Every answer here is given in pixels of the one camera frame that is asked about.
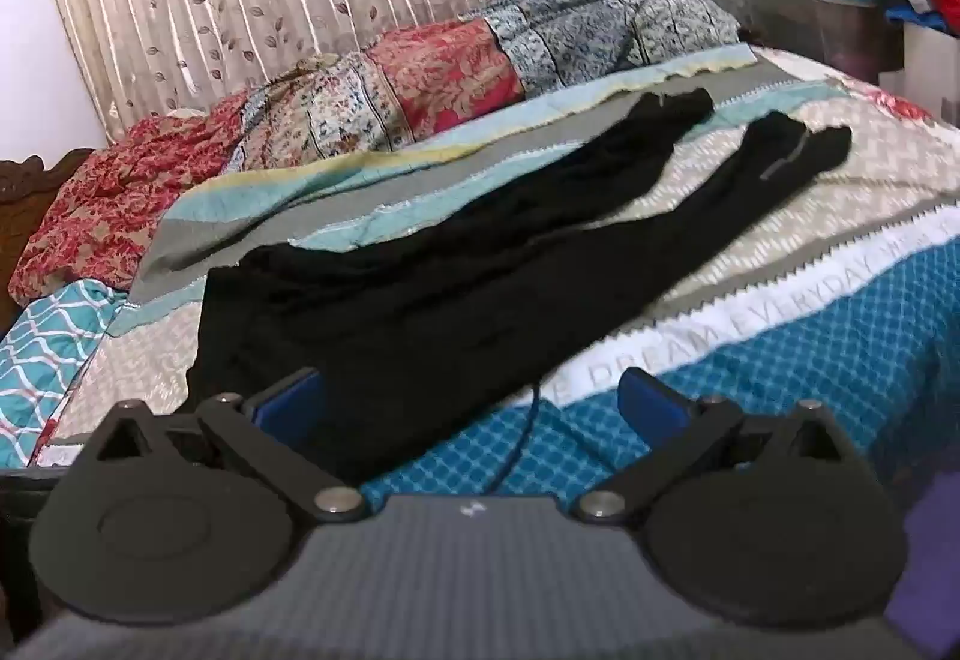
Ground patchwork teal and beige bedspread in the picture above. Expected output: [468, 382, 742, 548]
[30, 45, 960, 503]

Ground teal lattice print cloth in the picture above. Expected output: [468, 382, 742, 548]
[0, 277, 130, 467]

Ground clear storage bin teal lid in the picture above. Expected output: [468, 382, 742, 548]
[622, 0, 908, 83]

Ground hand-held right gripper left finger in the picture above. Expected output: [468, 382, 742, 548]
[90, 367, 367, 523]

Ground carved wooden headboard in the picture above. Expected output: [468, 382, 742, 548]
[0, 150, 95, 335]

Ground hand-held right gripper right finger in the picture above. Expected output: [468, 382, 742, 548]
[574, 367, 853, 526]

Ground purple mat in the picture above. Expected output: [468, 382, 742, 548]
[889, 435, 960, 660]

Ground black pants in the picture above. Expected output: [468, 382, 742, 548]
[184, 88, 854, 485]

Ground white cardboard box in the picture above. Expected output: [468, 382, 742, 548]
[896, 22, 960, 125]

